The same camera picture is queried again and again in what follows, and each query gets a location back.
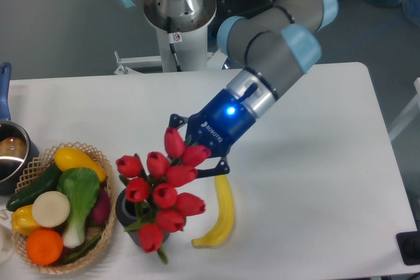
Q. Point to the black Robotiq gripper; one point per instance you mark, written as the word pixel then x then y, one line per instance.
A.
pixel 217 126

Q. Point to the red tulip bouquet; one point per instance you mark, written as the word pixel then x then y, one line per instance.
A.
pixel 152 187

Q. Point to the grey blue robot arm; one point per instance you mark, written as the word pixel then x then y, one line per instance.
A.
pixel 275 49

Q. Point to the dark grey ribbed vase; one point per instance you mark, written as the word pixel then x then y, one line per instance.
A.
pixel 125 212

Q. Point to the yellow banana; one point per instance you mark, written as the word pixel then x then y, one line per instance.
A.
pixel 218 235

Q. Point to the purple sweet potato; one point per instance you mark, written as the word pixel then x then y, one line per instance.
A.
pixel 101 209

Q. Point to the green bok choy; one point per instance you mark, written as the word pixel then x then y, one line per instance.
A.
pixel 81 187

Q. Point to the yellow squash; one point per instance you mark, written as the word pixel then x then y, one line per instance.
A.
pixel 67 158

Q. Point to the dark green cucumber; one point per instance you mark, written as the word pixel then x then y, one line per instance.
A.
pixel 45 182

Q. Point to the cream round disc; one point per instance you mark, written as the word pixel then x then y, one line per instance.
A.
pixel 51 209

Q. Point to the woven wicker basket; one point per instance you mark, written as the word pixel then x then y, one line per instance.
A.
pixel 103 231

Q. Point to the green chili pepper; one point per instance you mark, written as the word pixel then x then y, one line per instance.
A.
pixel 89 245

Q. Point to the orange fruit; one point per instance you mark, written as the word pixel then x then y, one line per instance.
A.
pixel 44 246

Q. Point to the yellow bell pepper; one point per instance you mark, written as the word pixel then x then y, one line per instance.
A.
pixel 23 222

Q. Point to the white garlic clove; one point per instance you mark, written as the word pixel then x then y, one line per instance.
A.
pixel 3 215

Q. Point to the black device at edge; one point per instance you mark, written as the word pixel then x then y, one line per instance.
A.
pixel 408 244

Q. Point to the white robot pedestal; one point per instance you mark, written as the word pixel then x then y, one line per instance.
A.
pixel 182 30

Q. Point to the blue handled saucepan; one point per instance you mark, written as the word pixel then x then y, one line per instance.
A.
pixel 17 148

